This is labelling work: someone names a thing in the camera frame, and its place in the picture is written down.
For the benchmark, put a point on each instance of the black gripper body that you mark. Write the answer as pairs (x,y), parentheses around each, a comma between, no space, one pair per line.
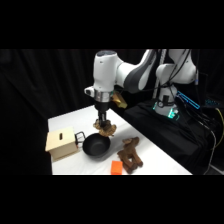
(102,106)

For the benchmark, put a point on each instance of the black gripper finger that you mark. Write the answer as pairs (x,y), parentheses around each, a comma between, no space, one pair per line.
(100,118)
(105,118)

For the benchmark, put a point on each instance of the tiger plush toy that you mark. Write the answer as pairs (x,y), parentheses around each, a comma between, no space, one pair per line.
(109,129)

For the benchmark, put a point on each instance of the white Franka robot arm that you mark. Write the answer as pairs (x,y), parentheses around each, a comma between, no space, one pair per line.
(104,70)

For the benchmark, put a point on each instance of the black bowl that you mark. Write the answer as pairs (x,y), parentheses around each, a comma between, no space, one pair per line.
(96,146)

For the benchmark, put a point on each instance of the brown moose plush toy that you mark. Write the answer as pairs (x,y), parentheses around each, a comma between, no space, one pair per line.
(130,156)

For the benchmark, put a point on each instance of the light wooden slotted box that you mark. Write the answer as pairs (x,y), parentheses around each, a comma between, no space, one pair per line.
(61,143)

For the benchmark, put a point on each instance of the orange block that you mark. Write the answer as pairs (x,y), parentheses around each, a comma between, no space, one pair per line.
(116,167)

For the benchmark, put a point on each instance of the black cloth covered stand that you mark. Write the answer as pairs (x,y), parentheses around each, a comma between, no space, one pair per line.
(166,133)

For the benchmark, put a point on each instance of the black curtain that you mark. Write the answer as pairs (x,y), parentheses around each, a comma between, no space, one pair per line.
(40,86)

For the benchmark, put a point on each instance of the blue glowing light strip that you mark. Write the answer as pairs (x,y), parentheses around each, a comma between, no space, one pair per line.
(188,99)

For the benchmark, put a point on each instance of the electronics box with cyan lights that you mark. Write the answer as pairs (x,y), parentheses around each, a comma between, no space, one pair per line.
(211,102)

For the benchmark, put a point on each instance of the yellowish wrist camera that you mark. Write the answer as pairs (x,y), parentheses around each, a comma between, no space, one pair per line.
(119,100)

